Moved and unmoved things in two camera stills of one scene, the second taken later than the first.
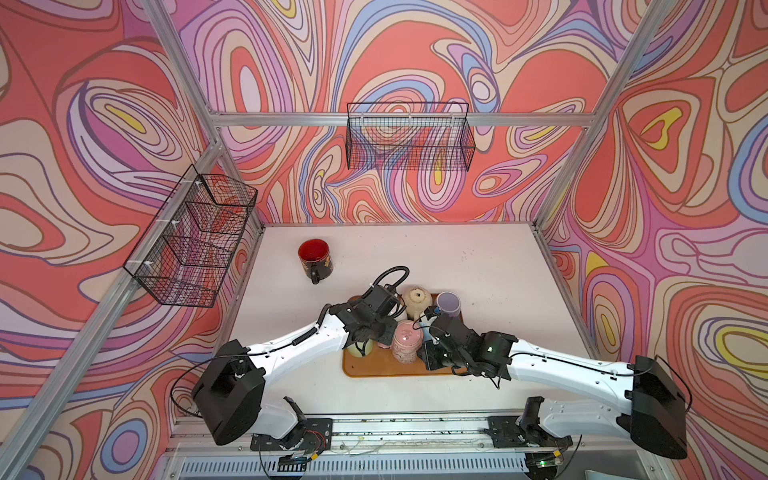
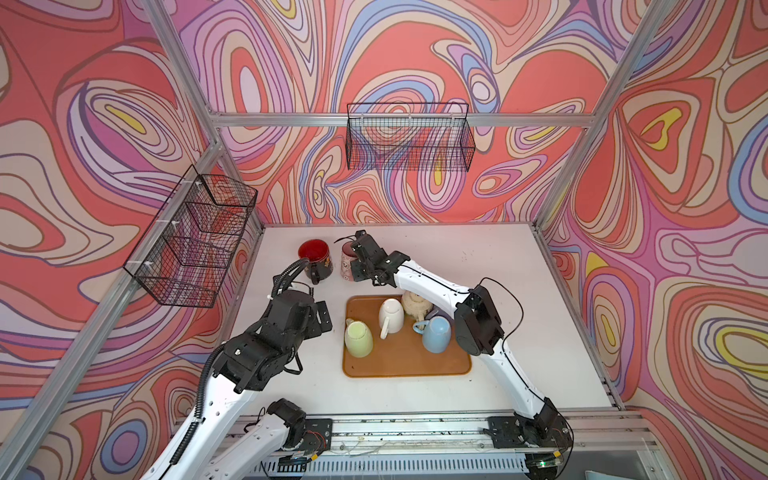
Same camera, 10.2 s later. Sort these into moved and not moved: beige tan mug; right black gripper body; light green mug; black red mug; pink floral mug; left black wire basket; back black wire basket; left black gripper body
Moved: left black gripper body; pink floral mug; right black gripper body
Not moved: beige tan mug; back black wire basket; black red mug; left black wire basket; light green mug
